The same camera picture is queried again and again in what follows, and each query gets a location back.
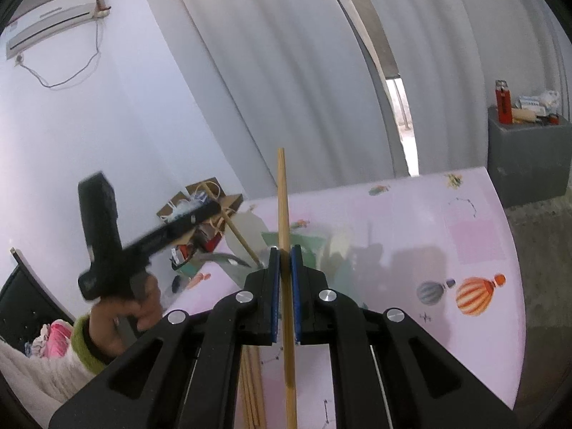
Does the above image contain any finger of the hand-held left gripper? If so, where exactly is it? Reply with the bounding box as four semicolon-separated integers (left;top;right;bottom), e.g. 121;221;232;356
123;200;223;258

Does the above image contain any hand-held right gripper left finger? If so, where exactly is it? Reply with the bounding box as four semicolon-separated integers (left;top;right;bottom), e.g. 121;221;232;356
48;247;282;429

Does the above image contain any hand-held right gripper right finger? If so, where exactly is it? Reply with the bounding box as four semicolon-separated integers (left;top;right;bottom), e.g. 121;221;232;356
290;245;521;429

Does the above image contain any long wooden chopstick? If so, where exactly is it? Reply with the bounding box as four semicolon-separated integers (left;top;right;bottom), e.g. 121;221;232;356
199;182;264;269
277;147;299;429

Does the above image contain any bundle of wooden chopsticks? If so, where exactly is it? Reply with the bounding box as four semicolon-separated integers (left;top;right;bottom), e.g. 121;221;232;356
240;344;268;429

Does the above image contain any person's left forearm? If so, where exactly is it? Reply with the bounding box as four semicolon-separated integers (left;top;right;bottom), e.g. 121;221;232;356
0;315;110;429

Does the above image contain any person's left hand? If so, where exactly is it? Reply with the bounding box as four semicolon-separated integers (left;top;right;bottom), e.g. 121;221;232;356
88;275;164;364

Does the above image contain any open cardboard box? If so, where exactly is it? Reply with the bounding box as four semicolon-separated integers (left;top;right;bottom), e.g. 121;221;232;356
156;179;244;233

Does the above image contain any black chair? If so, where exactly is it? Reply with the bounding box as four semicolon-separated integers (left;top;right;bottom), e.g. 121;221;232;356
0;248;74;345

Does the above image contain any pink cloth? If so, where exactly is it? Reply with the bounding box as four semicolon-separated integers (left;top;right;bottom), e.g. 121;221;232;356
27;319;74;358

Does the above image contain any pink balloon print tablecloth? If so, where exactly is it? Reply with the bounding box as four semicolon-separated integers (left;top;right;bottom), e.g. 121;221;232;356
158;166;526;429

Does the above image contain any white curtain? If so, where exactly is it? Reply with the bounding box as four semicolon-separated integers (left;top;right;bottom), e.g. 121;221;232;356
165;0;416;202
353;0;572;175

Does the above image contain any white air conditioner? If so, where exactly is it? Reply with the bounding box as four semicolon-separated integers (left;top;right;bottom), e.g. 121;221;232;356
5;0;98;60

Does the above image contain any grey cabinet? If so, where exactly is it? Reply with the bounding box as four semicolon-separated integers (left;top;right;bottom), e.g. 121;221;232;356
487;106;572;208

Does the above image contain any brown curtain lining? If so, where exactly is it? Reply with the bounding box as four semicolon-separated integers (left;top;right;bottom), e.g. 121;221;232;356
313;0;400;79

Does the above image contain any red lighter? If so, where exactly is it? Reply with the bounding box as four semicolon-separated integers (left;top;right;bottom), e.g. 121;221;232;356
494;79;513;124

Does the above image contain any white packet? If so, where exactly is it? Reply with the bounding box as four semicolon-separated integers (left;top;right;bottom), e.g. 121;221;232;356
516;90;561;114

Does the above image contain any air conditioner cable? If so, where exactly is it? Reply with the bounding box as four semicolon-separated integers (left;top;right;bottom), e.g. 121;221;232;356
15;0;112;90

